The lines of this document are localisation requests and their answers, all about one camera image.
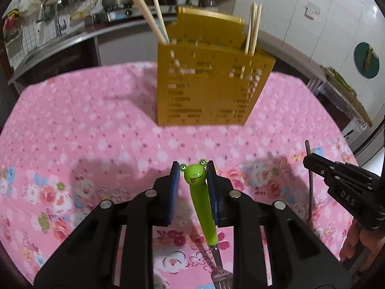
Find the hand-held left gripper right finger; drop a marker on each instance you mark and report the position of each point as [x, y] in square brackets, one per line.
[213, 198]

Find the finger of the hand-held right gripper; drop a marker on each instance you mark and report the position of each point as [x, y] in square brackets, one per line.
[318, 164]

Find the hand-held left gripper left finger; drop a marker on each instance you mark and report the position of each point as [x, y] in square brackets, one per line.
[172, 198]

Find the yellow plastic utensil holder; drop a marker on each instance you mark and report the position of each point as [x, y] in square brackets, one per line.
[210, 96]

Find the wooden chopstick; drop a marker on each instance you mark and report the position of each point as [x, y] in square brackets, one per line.
[253, 30]
[257, 30]
[159, 15]
[249, 30]
[147, 12]

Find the person's right hand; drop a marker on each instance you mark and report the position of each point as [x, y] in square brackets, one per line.
[367, 246]

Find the green vegetables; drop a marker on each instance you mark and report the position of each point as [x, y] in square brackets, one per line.
[340, 76]

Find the pink floral tablecloth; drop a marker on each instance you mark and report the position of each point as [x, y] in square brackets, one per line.
[90, 126]

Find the brown top kitchen counter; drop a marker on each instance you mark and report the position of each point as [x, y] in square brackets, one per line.
[288, 57]

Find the teal round board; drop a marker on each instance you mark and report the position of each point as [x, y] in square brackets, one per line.
[362, 60]

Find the steel gas stove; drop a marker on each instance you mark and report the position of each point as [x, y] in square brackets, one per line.
[123, 13]

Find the steel sink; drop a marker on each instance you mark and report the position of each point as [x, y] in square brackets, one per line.
[45, 48]

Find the white enamel pot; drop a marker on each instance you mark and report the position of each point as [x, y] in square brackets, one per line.
[183, 0]

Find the yellow rag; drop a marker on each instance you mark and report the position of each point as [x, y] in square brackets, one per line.
[84, 10]

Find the steel faucet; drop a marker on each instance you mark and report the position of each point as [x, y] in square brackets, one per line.
[58, 21]

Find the white cloth bag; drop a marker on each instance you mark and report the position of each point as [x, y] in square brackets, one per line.
[33, 4]

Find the white wall socket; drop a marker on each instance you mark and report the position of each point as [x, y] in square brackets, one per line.
[312, 10]

